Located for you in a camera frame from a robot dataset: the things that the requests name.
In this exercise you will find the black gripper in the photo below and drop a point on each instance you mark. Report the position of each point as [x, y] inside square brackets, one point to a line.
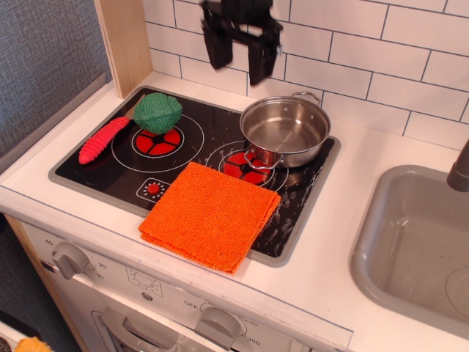
[247, 22]

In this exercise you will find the stainless steel pot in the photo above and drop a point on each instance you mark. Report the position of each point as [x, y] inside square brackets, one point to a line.
[284, 131]

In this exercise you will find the green toy cabbage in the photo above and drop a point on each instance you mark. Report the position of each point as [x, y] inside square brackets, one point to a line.
[157, 113]

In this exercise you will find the red ribbed toy vegetable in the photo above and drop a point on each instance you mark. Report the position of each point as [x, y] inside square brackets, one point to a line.
[96, 144]

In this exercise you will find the orange folded cloth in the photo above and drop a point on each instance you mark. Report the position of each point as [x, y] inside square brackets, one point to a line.
[210, 218]

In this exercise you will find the black toy stovetop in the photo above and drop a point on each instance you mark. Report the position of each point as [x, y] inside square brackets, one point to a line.
[137, 167]

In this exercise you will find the grey faucet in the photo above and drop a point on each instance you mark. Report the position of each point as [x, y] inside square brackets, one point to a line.
[458, 177]

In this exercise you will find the grey toy sink basin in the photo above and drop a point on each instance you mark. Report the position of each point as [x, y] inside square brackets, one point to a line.
[411, 256]

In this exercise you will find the grey left oven knob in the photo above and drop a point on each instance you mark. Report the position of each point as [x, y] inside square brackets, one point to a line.
[69, 259]

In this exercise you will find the grey oven knob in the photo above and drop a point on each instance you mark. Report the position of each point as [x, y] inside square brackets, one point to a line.
[69, 259]
[218, 327]

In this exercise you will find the grey right oven knob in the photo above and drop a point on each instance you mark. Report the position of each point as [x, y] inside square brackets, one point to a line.
[218, 327]

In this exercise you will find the yellow object at corner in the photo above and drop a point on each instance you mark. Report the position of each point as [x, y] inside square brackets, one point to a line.
[32, 344]

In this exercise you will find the wooden side post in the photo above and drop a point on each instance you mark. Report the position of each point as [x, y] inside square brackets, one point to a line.
[124, 32]

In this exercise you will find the grey oven door handle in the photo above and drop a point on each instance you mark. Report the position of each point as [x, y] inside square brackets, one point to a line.
[136, 332]

